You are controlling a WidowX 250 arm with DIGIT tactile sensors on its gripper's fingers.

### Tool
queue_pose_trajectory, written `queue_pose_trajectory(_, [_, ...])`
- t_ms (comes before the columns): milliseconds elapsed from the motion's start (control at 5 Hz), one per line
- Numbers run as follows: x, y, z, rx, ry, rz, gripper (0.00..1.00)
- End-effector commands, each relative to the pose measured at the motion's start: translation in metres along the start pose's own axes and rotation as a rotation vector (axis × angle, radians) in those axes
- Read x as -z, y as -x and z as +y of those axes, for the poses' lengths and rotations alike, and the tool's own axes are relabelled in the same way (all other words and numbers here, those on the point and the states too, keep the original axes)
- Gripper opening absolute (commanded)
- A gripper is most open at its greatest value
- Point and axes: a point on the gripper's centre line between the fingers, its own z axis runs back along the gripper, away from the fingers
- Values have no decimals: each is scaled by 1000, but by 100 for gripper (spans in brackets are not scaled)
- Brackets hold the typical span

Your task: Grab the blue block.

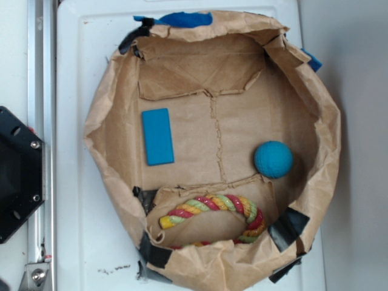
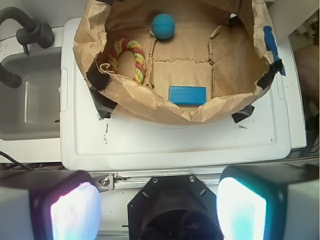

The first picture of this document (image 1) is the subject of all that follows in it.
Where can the metal corner bracket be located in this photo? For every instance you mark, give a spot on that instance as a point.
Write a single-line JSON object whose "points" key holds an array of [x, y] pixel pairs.
{"points": [[36, 277]]}

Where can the brown paper bag bin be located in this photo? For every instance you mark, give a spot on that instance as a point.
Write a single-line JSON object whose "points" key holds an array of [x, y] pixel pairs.
{"points": [[229, 87]]}

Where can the multicolour rope ring toy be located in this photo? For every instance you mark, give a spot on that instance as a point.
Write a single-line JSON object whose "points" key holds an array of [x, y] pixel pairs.
{"points": [[256, 224]]}

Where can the aluminium frame rail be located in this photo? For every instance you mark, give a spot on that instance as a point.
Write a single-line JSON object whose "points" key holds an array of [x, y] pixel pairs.
{"points": [[41, 117]]}

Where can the blue textured ball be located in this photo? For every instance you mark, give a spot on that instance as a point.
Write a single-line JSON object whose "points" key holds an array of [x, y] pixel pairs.
{"points": [[273, 159]]}

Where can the blue cloth piece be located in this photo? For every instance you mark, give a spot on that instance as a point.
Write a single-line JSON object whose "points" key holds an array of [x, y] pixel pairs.
{"points": [[179, 19]]}

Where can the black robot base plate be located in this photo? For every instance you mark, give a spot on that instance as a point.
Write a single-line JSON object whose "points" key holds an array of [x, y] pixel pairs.
{"points": [[21, 173]]}

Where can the blue rectangular block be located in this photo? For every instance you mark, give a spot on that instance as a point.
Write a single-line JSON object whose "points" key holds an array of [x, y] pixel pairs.
{"points": [[157, 137]]}

